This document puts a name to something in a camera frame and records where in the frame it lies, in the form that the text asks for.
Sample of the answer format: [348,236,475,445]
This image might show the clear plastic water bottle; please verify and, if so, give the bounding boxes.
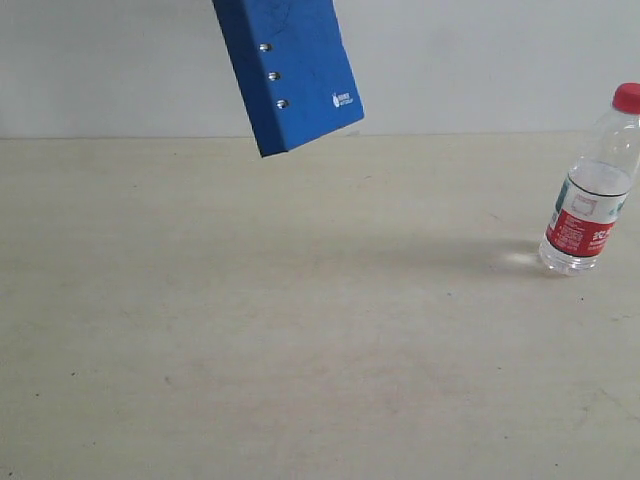
[539,83,639,276]

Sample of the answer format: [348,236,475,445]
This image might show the blue ring binder notebook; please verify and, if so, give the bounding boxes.
[213,0,364,157]

